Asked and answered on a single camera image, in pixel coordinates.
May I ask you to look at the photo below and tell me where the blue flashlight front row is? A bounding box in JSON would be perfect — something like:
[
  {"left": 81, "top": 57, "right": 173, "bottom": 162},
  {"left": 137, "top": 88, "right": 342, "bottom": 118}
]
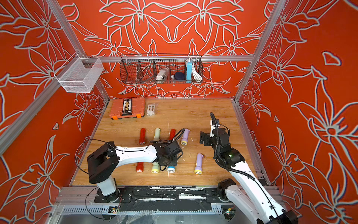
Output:
[{"left": 167, "top": 166, "right": 176, "bottom": 173}]

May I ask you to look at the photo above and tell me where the green flashlight front row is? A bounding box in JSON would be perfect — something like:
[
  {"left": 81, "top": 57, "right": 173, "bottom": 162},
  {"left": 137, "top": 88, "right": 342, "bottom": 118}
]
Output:
[{"left": 151, "top": 162, "right": 160, "bottom": 174}]

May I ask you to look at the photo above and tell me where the purple flashlight back row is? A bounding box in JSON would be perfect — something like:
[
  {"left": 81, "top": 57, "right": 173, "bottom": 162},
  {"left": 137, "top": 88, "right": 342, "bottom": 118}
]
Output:
[{"left": 180, "top": 129, "right": 190, "bottom": 146}]

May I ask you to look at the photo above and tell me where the purple flashlight row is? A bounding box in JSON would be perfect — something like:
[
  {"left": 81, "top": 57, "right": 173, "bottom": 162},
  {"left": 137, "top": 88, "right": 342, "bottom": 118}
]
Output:
[
  {"left": 194, "top": 153, "right": 204, "bottom": 175},
  {"left": 180, "top": 129, "right": 190, "bottom": 146}
]

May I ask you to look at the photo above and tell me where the cream flashlight back row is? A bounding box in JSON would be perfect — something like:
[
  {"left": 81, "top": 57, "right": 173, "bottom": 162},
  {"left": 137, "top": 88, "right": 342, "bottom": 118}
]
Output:
[{"left": 153, "top": 128, "right": 161, "bottom": 141}]

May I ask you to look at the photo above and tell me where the red flashlight back row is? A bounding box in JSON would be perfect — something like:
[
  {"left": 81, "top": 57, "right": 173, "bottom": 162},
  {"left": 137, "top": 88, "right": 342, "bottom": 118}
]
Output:
[
  {"left": 169, "top": 129, "right": 176, "bottom": 141},
  {"left": 139, "top": 128, "right": 146, "bottom": 145}
]

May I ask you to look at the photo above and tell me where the red flashlight row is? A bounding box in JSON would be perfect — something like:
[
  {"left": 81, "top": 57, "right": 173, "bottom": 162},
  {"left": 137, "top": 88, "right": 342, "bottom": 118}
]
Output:
[
  {"left": 136, "top": 162, "right": 144, "bottom": 173},
  {"left": 139, "top": 128, "right": 146, "bottom": 145},
  {"left": 169, "top": 129, "right": 176, "bottom": 141}
]

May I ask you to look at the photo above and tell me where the red flashlight front row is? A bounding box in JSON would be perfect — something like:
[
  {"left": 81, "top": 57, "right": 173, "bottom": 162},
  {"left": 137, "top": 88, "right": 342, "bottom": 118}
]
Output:
[{"left": 136, "top": 162, "right": 144, "bottom": 173}]

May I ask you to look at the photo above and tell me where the purple flashlight front row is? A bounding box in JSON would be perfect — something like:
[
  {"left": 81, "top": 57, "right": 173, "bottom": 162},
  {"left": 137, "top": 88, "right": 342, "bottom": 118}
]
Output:
[{"left": 194, "top": 153, "right": 204, "bottom": 175}]

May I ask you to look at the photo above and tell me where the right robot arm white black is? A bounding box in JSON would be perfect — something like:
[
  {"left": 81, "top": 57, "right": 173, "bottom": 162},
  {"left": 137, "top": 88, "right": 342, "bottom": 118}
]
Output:
[{"left": 200, "top": 113, "right": 298, "bottom": 224}]

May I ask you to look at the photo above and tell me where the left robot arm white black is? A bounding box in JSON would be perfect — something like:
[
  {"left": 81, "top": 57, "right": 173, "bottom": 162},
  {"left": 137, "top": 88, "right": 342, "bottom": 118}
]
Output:
[{"left": 87, "top": 129, "right": 185, "bottom": 203}]

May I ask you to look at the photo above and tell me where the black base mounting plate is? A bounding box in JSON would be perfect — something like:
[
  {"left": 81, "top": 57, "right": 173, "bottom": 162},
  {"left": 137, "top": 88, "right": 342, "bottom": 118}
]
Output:
[{"left": 90, "top": 186, "right": 235, "bottom": 213}]

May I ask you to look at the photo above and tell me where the white button box in bag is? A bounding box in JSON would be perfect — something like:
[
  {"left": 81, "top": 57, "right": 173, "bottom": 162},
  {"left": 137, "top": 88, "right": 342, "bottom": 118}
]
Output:
[{"left": 147, "top": 104, "right": 158, "bottom": 116}]

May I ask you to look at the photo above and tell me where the black card on case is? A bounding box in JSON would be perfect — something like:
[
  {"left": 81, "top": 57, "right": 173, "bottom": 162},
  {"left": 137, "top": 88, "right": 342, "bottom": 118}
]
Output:
[{"left": 122, "top": 99, "right": 132, "bottom": 116}]

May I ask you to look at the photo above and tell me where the orange tool case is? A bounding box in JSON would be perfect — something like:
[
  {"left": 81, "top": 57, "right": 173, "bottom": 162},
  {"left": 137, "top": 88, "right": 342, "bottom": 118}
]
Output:
[{"left": 109, "top": 97, "right": 145, "bottom": 120}]

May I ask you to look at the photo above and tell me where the dark blue round item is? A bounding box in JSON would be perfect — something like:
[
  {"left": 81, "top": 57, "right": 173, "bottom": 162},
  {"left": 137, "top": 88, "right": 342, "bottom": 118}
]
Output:
[{"left": 174, "top": 72, "right": 186, "bottom": 82}]

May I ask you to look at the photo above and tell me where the light blue box in basket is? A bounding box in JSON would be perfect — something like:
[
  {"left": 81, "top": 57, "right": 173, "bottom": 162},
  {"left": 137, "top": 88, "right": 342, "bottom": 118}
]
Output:
[{"left": 186, "top": 58, "right": 193, "bottom": 84}]

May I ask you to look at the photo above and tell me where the white bagged item in basket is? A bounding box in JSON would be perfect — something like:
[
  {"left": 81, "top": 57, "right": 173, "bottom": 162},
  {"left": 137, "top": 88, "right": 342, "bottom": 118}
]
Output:
[{"left": 155, "top": 68, "right": 170, "bottom": 84}]

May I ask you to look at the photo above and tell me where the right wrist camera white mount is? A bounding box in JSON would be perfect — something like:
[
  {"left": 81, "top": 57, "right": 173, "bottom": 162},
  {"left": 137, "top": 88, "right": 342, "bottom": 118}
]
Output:
[{"left": 210, "top": 119, "right": 220, "bottom": 138}]

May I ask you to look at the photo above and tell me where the white cable in basket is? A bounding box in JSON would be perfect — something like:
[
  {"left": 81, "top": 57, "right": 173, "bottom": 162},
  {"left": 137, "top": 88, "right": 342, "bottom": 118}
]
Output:
[{"left": 191, "top": 65, "right": 202, "bottom": 82}]

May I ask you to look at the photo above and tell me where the black wire wall basket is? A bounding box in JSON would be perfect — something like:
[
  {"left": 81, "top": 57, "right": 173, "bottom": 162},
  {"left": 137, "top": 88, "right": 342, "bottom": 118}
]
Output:
[{"left": 119, "top": 54, "right": 203, "bottom": 84}]

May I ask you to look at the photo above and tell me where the clear plastic wall bin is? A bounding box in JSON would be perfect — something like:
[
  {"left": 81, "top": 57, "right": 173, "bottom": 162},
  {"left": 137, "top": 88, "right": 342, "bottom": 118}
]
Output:
[{"left": 56, "top": 58, "right": 103, "bottom": 93}]

